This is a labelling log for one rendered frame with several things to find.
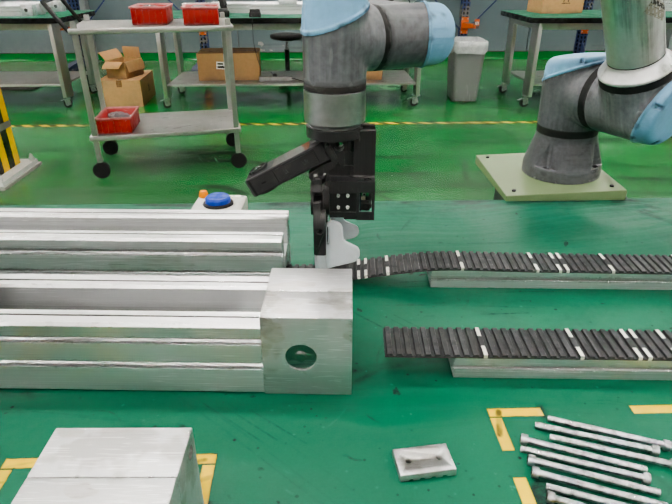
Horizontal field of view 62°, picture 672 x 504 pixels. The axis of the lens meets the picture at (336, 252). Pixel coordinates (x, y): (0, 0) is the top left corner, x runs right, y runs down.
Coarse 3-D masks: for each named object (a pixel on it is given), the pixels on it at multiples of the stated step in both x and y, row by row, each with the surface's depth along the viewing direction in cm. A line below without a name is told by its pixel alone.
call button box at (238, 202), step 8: (200, 200) 90; (232, 200) 89; (240, 200) 90; (192, 208) 87; (200, 208) 87; (208, 208) 87; (216, 208) 86; (224, 208) 87; (232, 208) 87; (240, 208) 87
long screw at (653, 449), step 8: (536, 424) 53; (544, 424) 53; (560, 432) 53; (568, 432) 53; (576, 432) 52; (584, 432) 52; (600, 440) 52; (608, 440) 52; (616, 440) 51; (624, 440) 51; (632, 448) 51; (640, 448) 51; (648, 448) 51; (656, 448) 50
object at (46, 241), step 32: (0, 224) 79; (32, 224) 79; (64, 224) 79; (96, 224) 79; (128, 224) 79; (160, 224) 78; (192, 224) 78; (224, 224) 78; (256, 224) 78; (288, 224) 81; (0, 256) 73; (32, 256) 73; (64, 256) 73; (96, 256) 73; (128, 256) 73; (160, 256) 73; (192, 256) 72; (224, 256) 72; (256, 256) 72; (288, 256) 81
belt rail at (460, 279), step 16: (432, 272) 76; (448, 272) 76; (464, 272) 76; (480, 272) 76; (496, 272) 76; (512, 272) 76; (528, 272) 76; (560, 288) 77; (576, 288) 77; (592, 288) 77; (608, 288) 77; (624, 288) 77; (640, 288) 77; (656, 288) 77
